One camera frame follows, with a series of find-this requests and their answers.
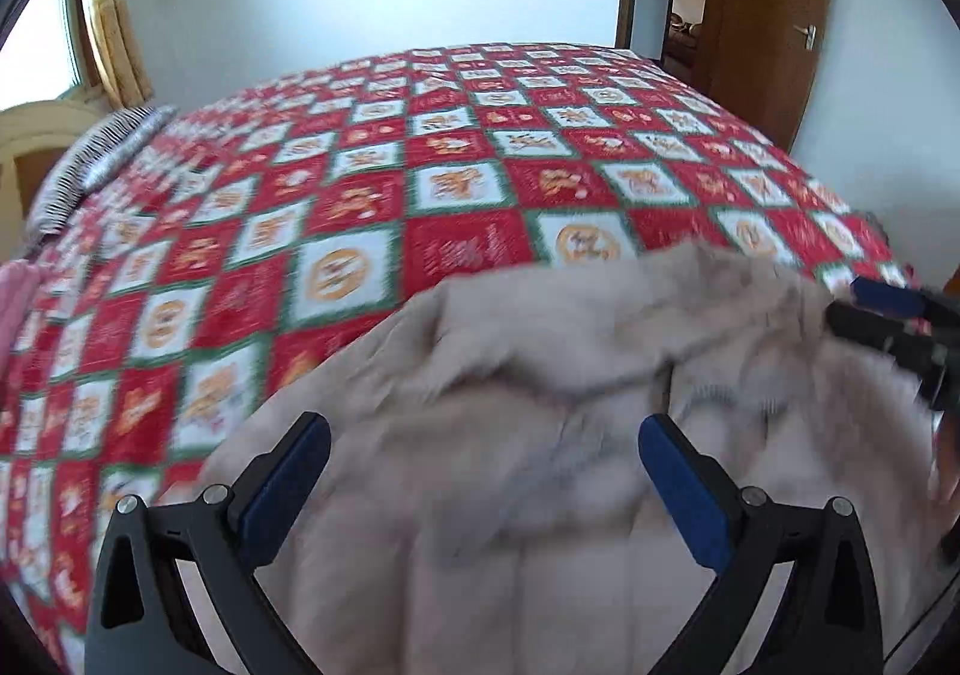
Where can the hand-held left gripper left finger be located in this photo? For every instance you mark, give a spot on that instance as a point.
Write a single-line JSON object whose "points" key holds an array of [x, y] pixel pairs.
{"points": [[289, 487]]}

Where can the yellow embroidered curtain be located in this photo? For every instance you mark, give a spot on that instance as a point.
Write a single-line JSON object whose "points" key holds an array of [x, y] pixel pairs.
{"points": [[112, 22]]}

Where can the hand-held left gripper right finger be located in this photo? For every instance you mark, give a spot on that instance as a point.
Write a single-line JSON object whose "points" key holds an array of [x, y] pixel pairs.
{"points": [[686, 487]]}

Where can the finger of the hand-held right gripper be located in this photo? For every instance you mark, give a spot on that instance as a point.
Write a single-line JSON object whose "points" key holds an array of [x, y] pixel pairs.
{"points": [[900, 337], [889, 298]]}

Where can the pink folded blanket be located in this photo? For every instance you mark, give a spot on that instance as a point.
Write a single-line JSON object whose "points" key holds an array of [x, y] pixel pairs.
{"points": [[13, 304]]}

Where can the sliding glass window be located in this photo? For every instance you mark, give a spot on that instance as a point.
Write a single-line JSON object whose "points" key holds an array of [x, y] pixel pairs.
{"points": [[41, 37]]}

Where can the wooden arched headboard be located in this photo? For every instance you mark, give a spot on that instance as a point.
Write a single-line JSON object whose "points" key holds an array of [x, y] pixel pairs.
{"points": [[45, 135]]}

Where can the grey crumpled cloth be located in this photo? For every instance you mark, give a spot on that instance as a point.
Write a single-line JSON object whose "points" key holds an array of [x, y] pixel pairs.
{"points": [[876, 223]]}

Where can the pale pink quilted jacket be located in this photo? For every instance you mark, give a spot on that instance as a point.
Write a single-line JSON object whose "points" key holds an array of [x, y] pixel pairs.
{"points": [[525, 420]]}

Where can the red checkered printed bedspread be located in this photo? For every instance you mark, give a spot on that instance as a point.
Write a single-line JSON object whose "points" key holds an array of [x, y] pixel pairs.
{"points": [[337, 195]]}

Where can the striped pillow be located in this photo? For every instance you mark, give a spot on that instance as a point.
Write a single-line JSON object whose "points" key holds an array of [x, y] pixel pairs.
{"points": [[97, 154]]}

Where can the brown wooden door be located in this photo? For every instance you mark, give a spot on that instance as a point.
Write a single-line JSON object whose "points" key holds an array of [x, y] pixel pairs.
{"points": [[765, 60]]}

